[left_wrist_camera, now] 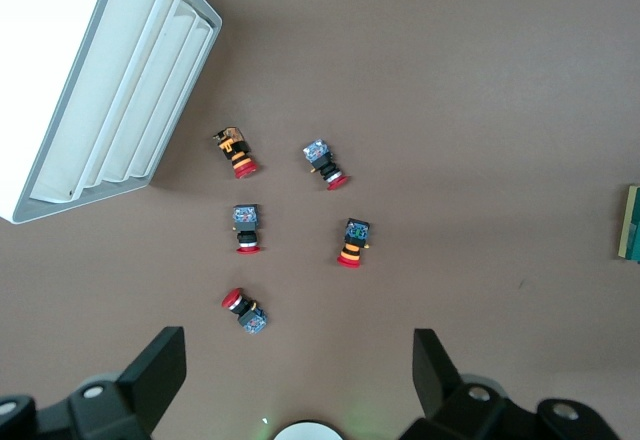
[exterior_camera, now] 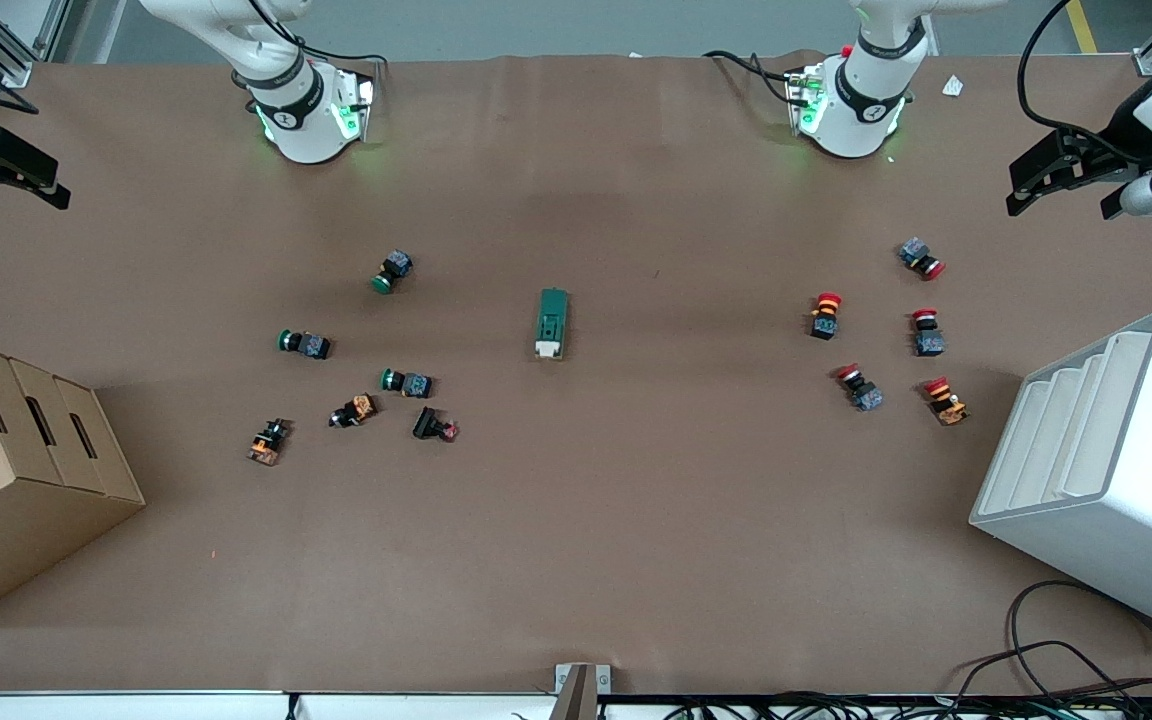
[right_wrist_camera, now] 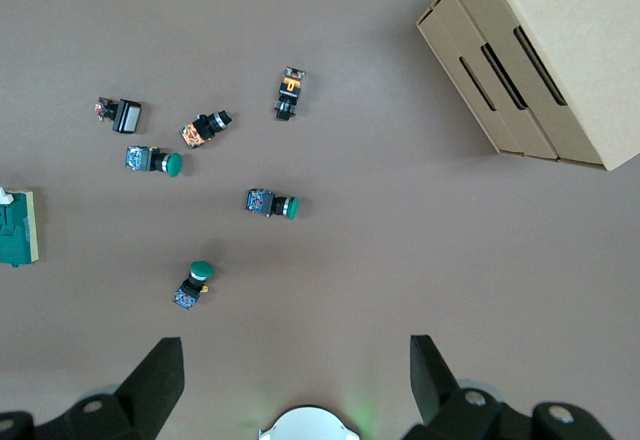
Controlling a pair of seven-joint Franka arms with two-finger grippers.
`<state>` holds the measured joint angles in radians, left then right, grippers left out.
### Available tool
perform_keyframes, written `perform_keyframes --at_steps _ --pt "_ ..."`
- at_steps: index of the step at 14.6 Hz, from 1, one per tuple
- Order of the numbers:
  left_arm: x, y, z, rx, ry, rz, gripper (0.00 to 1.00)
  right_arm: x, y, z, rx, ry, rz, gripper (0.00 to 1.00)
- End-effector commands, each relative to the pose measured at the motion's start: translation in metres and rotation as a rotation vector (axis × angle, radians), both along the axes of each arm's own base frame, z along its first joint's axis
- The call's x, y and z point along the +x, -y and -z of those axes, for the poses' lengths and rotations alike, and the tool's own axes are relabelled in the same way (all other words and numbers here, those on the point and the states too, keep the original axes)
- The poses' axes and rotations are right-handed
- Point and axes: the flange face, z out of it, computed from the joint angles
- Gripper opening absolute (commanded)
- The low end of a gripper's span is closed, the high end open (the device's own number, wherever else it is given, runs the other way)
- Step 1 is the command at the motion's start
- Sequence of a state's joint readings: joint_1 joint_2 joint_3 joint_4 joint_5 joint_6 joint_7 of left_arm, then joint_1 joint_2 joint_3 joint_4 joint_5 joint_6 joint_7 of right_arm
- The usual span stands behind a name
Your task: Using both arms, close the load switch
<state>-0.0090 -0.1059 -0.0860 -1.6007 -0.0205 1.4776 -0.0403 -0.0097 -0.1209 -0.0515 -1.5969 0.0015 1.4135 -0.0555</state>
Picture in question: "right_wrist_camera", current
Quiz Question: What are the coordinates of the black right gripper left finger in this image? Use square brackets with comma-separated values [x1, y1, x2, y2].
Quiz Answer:
[0, 337, 186, 440]

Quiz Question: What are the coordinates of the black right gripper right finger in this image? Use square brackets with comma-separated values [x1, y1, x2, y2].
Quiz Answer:
[401, 334, 617, 440]

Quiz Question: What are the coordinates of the green load switch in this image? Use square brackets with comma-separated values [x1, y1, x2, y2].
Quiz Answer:
[0, 187, 41, 269]

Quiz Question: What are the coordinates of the green push button blue body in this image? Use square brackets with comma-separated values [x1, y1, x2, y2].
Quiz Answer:
[124, 145, 184, 179]
[245, 187, 301, 221]
[172, 260, 216, 311]

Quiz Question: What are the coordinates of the brown paper table mat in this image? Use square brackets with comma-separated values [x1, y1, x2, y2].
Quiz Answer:
[0, 0, 640, 440]

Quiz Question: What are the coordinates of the black square indicator button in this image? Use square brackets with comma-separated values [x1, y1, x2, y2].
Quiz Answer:
[94, 96, 143, 135]

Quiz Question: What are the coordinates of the brown cardboard box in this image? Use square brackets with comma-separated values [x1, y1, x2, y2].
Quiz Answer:
[415, 0, 640, 172]

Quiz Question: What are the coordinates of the black selector switch orange body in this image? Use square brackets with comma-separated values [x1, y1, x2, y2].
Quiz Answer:
[272, 65, 308, 122]
[179, 110, 234, 150]

